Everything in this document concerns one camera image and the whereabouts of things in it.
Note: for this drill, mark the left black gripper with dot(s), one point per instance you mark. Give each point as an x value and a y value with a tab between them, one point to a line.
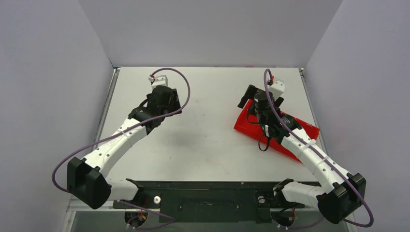
174	106

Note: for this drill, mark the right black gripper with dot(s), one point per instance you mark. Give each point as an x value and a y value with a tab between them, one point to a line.
249	94

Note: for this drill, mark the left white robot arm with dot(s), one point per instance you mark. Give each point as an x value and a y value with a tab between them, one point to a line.
87	177

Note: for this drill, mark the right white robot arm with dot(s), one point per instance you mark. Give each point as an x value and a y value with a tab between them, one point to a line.
339	194

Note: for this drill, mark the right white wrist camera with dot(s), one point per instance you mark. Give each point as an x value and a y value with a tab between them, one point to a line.
277	88

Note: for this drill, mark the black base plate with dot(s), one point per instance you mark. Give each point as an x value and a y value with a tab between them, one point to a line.
194	201

